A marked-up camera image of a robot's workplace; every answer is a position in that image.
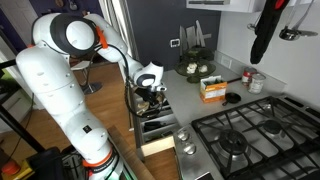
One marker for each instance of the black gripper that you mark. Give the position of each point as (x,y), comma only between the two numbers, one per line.
(153,96)

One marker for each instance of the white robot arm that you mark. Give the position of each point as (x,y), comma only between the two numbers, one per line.
(50,76)

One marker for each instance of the white plastic drawer organizer tray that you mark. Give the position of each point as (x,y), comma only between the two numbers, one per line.
(166,115)

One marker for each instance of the grey front wooden drawer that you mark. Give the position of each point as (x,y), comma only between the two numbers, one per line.
(156,146)

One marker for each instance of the steel stove knob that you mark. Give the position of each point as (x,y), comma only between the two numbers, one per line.
(182,135)
(189,148)

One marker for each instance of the white garlic bulb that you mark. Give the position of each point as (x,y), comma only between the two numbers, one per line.
(191,68)
(203,68)

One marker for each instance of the wooden plank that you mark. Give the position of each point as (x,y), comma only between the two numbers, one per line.
(130,155)

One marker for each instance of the orange cardboard box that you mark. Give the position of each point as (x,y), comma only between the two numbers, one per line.
(213,90)

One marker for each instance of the stainless steel gas cooktop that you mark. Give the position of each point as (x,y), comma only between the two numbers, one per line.
(186,166)

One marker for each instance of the small black skillet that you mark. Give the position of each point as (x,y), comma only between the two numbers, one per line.
(232,98)

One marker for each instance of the steel cleaver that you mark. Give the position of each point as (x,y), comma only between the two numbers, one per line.
(190,36)

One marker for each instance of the large gas burner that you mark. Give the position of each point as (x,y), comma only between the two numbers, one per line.
(233,141)

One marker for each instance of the white window curtain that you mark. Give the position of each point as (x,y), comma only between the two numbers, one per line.
(120,20)

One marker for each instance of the red labelled tin can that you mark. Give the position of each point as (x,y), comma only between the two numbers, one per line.
(247,76)

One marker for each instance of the black cast iron stove grate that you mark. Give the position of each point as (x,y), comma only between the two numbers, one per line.
(253,113)

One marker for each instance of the white labelled tin can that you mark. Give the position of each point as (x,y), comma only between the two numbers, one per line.
(257,84)

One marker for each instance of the small gas burner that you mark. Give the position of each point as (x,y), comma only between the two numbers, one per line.
(271,126)

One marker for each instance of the black control box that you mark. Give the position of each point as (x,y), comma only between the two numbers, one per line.
(46,165)

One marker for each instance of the small steel hanging spoon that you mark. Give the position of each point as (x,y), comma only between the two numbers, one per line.
(251,26)

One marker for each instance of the white upper cabinet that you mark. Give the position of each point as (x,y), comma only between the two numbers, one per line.
(233,5)

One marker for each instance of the black and red oven mitt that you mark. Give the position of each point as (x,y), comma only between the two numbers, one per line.
(263,30)

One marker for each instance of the steel ladle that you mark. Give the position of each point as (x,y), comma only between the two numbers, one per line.
(289,34)

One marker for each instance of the red emergency stop button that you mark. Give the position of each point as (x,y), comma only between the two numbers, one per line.
(10,167)

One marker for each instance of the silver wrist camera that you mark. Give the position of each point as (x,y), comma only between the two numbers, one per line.
(160,88)

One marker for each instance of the small white wall timer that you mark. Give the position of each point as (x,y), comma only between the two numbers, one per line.
(175,42)

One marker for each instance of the white wall outlet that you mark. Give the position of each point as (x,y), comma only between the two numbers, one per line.
(226,61)

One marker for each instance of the black metal stand frame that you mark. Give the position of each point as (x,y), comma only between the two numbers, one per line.
(20,128)

